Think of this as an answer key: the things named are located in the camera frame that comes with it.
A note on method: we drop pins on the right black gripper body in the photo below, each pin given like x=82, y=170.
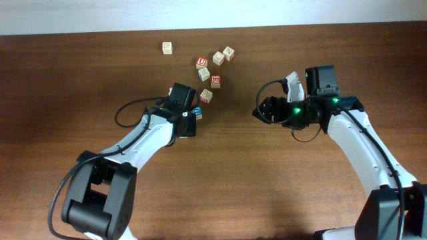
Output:
x=298, y=111

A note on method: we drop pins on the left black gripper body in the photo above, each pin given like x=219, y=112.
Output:
x=191, y=127

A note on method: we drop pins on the blue D wooden block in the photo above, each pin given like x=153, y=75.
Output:
x=197, y=112

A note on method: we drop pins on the wooden block red picture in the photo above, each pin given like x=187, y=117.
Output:
x=206, y=96

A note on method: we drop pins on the red E wooden block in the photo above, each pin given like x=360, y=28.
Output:
x=215, y=81

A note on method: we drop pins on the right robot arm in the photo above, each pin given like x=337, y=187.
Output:
x=396, y=200

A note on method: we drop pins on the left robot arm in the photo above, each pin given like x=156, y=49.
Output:
x=100, y=197

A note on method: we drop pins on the red U wooden block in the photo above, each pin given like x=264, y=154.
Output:
x=201, y=63

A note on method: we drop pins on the wooden block beside top right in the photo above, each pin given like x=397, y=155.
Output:
x=218, y=58

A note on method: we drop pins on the plain wooden block far left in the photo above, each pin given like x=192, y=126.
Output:
x=167, y=48

